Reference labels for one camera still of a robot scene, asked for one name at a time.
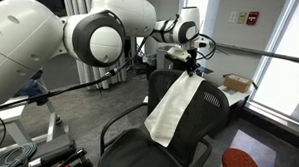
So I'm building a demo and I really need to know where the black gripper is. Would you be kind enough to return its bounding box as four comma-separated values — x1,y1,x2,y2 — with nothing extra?
185,49,202,77

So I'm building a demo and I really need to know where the white waffle towel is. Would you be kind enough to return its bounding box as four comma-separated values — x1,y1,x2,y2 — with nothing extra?
142,69,206,149

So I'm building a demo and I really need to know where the black mesh office chair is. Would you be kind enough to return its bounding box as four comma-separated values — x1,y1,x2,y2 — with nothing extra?
97,66,232,167

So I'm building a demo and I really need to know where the brown cardboard box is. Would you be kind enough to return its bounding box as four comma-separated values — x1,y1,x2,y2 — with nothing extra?
222,73,254,94

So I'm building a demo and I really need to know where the white side table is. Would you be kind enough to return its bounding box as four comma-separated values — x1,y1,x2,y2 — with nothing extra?
217,83,255,108

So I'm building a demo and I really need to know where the grey metal bar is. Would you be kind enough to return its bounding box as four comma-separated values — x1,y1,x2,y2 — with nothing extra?
213,42,299,66

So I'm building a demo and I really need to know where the red fire alarm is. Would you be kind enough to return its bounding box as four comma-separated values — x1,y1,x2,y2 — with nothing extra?
246,11,260,26

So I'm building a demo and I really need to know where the black boom pole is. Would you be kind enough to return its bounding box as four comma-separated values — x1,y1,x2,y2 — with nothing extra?
0,30,149,122

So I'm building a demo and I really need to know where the black tool with orange grip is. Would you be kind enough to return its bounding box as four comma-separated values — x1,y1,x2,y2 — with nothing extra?
28,145,95,167

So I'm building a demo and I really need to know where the black equipment case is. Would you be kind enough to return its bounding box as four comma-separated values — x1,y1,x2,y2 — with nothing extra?
28,132,78,166

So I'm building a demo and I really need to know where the blue cloth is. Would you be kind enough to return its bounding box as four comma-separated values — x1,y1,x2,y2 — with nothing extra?
13,68,52,107

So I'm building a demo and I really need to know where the white standing desk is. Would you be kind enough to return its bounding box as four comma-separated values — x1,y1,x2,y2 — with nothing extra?
0,93,71,149

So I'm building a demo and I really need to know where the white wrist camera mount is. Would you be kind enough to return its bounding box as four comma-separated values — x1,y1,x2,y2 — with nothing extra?
165,46,193,65

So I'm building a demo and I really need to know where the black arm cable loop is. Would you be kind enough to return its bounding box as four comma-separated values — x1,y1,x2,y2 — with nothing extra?
193,32,218,62

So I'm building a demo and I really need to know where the white light switch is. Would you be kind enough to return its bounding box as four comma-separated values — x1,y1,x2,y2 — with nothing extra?
228,10,238,24

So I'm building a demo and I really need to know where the beige wall thermostat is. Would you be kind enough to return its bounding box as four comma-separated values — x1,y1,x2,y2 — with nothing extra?
237,12,248,25

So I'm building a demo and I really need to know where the window with white frame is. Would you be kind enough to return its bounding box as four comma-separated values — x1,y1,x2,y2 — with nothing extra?
246,0,299,140

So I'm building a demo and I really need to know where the teal coiled cable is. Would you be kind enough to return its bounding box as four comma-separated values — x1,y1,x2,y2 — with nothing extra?
0,140,38,167

